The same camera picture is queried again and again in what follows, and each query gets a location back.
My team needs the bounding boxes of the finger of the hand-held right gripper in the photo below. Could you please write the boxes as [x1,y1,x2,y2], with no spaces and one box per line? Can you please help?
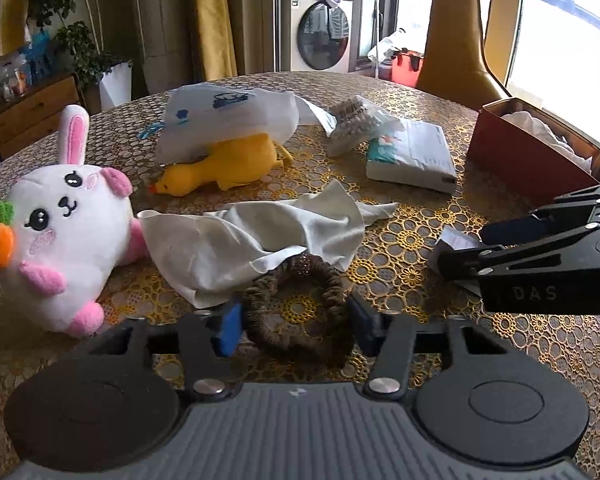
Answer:
[480,179,600,248]
[436,221,600,282]

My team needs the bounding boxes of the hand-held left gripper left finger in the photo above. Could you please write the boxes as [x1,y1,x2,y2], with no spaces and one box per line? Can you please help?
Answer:
[80,302,244,401]

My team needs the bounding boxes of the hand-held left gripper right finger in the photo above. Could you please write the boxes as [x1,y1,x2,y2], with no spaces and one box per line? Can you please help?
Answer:
[349,294,512,402]

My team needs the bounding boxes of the brown hair scrunchie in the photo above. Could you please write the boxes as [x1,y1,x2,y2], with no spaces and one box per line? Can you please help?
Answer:
[240,255,356,368]

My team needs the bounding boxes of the small white packet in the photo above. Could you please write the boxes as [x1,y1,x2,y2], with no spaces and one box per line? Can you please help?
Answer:
[428,226,482,295]

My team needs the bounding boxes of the red box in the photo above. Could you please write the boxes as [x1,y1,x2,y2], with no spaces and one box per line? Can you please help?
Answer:
[466,97,600,206]

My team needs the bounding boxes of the gold lace tablecloth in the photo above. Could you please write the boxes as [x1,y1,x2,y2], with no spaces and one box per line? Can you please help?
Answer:
[0,71,600,480]

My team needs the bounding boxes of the white crumpled cloth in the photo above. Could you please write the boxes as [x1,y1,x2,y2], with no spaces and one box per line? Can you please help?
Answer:
[500,110,596,173]

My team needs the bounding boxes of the white tissue pack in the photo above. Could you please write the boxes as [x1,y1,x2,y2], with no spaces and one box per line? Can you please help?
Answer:
[365,120,458,195]

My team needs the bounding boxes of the yellow rubber chicken toy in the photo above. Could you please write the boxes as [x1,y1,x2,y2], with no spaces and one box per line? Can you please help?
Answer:
[149,132,293,198]

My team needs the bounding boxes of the white bunny plush toy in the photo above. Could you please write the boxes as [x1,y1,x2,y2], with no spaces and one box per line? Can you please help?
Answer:
[0,104,148,337]

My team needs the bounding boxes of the red bucket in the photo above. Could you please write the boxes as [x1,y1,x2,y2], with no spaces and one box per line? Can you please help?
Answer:
[390,49,427,89]

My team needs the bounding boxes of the black framed window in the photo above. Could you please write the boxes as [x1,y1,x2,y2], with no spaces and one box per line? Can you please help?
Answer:
[504,0,600,158]

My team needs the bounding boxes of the white blue print plastic bag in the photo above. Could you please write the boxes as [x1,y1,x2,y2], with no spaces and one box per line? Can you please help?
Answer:
[155,85,301,163]

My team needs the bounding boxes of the mop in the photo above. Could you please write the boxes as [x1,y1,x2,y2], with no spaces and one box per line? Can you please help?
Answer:
[371,0,385,80]

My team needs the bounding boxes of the sliding glass door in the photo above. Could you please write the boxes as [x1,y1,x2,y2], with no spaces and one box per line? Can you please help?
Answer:
[273,0,433,80]

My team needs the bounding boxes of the silver washing machine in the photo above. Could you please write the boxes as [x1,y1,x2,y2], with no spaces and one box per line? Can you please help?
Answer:
[279,0,355,73]

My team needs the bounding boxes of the wooden cabinet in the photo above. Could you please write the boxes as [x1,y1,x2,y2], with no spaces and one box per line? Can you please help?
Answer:
[0,74,84,160]

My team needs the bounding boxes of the yellow curtain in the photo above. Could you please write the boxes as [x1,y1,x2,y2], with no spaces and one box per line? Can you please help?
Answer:
[191,0,239,82]

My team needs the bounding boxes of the grey curtain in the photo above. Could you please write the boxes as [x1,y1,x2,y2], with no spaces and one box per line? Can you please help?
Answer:
[130,0,204,102]

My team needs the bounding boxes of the green potted plant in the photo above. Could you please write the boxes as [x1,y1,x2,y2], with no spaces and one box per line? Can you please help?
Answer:
[27,0,117,92]

